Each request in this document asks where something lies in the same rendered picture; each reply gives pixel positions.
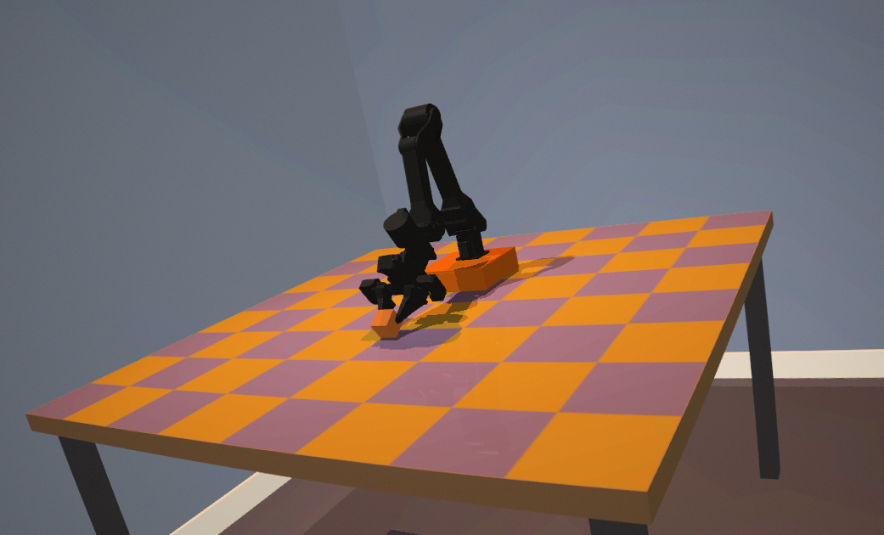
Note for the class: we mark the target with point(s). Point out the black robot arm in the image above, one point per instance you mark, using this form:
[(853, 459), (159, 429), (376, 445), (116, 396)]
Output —
[(425, 223)]

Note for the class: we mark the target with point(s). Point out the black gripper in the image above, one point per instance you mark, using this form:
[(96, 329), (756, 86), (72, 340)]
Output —
[(414, 291)]

